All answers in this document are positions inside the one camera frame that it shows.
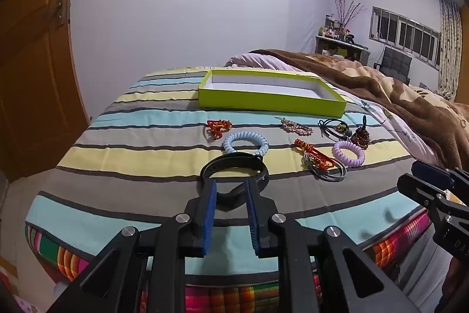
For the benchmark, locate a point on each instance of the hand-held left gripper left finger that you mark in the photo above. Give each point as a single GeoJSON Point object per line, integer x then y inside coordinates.
{"type": "Point", "coordinates": [208, 221]}

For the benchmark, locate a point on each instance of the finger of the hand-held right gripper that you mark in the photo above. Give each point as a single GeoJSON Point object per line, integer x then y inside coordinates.
{"type": "Point", "coordinates": [421, 190]}
{"type": "Point", "coordinates": [432, 175]}

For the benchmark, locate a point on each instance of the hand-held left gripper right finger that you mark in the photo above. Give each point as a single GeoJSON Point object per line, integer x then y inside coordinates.
{"type": "Point", "coordinates": [254, 223]}

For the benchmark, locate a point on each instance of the black wristband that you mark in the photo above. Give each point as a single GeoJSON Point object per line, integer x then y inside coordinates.
{"type": "Point", "coordinates": [220, 161]}

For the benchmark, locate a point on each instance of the red tassel knot ornament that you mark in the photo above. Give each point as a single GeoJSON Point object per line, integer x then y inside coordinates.
{"type": "Point", "coordinates": [315, 152]}

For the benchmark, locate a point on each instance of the pink beaded hair clip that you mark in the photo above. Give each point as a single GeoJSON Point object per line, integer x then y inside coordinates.
{"type": "Point", "coordinates": [298, 129]}

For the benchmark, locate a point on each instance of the green cardboard box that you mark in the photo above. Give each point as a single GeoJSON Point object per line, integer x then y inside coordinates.
{"type": "Point", "coordinates": [271, 102]}

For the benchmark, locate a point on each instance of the brown fleece blanket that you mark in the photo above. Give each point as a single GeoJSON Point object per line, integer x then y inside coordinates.
{"type": "Point", "coordinates": [403, 104]}

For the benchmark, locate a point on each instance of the silver bangles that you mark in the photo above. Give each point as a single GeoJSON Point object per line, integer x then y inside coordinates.
{"type": "Point", "coordinates": [322, 176]}

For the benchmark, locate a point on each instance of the black chair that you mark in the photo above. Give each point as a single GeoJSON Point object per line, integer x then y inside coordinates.
{"type": "Point", "coordinates": [395, 63]}

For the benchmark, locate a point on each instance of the patterned curtain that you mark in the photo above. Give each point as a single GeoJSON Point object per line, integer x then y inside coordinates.
{"type": "Point", "coordinates": [450, 49]}

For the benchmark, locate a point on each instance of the window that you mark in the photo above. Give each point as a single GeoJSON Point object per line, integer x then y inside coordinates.
{"type": "Point", "coordinates": [403, 34]}

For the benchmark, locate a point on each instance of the colourful woven blanket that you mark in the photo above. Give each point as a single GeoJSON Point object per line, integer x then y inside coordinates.
{"type": "Point", "coordinates": [55, 254]}

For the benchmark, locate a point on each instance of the cluttered shelf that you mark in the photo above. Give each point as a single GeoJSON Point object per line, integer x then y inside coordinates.
{"type": "Point", "coordinates": [340, 45]}

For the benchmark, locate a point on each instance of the vase of flower branches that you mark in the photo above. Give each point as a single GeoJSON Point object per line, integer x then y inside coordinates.
{"type": "Point", "coordinates": [346, 14]}

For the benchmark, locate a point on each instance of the wooden door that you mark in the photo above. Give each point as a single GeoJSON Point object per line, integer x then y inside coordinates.
{"type": "Point", "coordinates": [33, 78]}

